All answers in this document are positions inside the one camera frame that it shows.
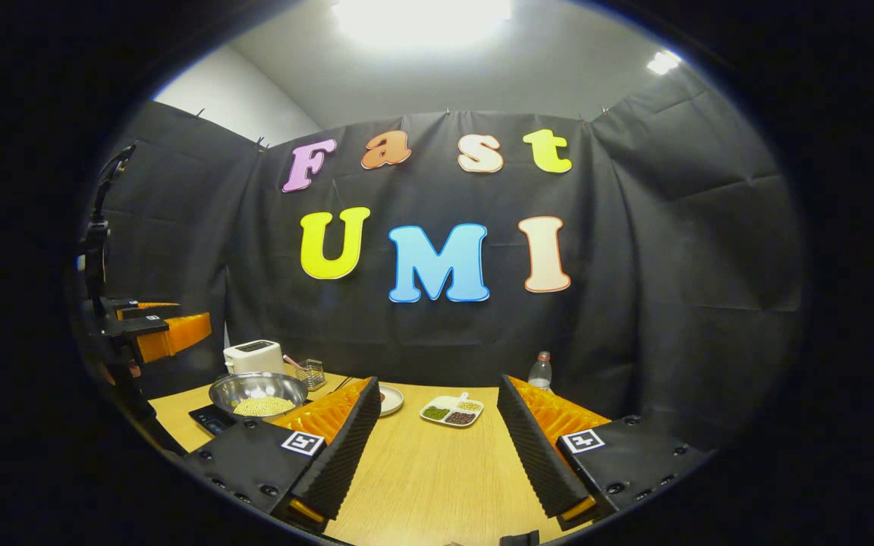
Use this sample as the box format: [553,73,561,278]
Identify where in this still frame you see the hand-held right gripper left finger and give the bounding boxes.
[183,376,382,532]

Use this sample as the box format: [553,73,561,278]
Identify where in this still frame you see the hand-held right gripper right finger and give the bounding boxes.
[496,374,715,532]

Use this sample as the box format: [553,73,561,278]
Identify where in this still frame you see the black induction cooktop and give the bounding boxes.
[188,400,309,438]

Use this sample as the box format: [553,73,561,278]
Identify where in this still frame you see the steel pot with black handles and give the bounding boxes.
[209,372,310,422]

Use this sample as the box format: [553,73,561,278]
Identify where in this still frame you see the white round plate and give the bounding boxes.
[376,384,405,418]

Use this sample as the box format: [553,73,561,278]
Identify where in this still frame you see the white toaster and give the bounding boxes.
[223,340,285,375]

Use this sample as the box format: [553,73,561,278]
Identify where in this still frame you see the clear water bottle red label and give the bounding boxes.
[527,350,554,392]

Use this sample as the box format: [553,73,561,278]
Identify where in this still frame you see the pile of soybeans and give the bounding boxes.
[233,396,297,417]

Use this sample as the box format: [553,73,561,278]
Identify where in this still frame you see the white divided dish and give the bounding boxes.
[420,392,485,428]

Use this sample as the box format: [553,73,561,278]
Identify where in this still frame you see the black backdrop cloth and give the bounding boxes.
[77,64,806,456]

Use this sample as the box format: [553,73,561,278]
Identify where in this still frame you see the large ceiling light panel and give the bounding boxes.
[331,0,514,46]

